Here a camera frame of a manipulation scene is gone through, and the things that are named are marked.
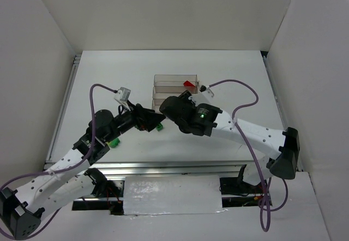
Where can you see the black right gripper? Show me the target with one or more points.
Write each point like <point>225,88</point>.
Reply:
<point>184,95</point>

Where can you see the red lego brick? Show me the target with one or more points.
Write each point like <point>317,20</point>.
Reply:
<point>188,84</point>

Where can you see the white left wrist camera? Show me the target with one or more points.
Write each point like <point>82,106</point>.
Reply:
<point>122,95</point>

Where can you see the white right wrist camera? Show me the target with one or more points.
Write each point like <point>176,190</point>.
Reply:
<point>205,97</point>

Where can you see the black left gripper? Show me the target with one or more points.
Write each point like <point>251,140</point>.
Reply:
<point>139,114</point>

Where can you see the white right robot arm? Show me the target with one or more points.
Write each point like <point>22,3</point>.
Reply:
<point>280,148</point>

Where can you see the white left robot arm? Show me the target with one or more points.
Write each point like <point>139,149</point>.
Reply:
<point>23,209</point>

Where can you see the small green square lego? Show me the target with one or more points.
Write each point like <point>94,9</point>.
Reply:
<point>159,127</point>

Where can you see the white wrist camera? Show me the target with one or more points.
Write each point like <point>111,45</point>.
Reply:
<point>122,95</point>
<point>205,97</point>

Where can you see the lime and green rounded lego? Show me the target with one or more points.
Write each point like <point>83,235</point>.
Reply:
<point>114,143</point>

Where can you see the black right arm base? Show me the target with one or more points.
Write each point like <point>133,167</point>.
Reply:
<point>236,186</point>

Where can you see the white foam board cover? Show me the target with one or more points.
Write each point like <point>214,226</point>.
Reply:
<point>172,195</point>

